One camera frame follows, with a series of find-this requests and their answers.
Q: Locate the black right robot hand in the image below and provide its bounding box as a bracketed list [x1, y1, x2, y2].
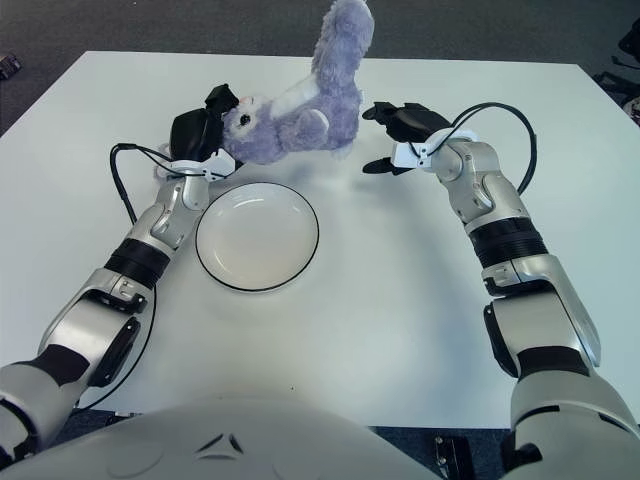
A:
[361, 101, 454, 176]

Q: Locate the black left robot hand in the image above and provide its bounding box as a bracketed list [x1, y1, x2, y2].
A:
[168, 84, 246, 169]

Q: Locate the purple plush bunny doll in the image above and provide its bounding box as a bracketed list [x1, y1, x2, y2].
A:
[159, 0, 376, 166]

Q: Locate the white plate with black rim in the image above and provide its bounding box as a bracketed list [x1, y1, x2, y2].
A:
[194, 181, 320, 292]

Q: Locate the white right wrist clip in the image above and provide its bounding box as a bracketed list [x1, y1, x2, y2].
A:
[390, 130, 479, 171]

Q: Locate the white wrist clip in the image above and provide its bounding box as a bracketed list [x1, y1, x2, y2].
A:
[155, 149, 237, 182]
[390, 130, 479, 171]

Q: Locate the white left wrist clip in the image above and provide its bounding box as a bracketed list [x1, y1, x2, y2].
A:
[155, 149, 237, 182]

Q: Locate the black office chair base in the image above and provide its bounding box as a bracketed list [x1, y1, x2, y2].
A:
[594, 24, 640, 119]

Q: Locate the grey robot torso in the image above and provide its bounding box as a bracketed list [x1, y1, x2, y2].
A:
[0, 398, 444, 480]

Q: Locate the black device under table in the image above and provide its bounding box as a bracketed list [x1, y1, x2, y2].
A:
[432, 435, 475, 480]

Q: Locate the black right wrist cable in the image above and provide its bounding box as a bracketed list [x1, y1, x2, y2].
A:
[409, 102, 540, 196]

